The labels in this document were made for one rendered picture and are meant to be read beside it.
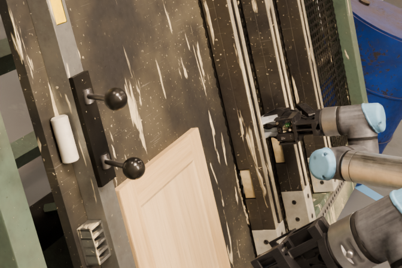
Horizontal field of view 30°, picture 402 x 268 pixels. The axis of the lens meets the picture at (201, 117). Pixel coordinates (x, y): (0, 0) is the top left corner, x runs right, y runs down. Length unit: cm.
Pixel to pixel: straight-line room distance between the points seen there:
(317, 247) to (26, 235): 43
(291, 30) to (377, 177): 82
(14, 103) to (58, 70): 281
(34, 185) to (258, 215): 174
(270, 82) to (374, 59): 211
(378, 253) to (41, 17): 66
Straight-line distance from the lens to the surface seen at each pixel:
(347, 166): 173
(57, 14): 127
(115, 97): 118
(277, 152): 218
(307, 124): 191
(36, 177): 358
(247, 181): 195
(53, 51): 127
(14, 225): 113
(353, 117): 187
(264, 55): 210
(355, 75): 305
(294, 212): 224
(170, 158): 158
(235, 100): 188
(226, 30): 184
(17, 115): 399
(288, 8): 236
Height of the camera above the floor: 208
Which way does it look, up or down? 27 degrees down
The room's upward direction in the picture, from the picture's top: 23 degrees clockwise
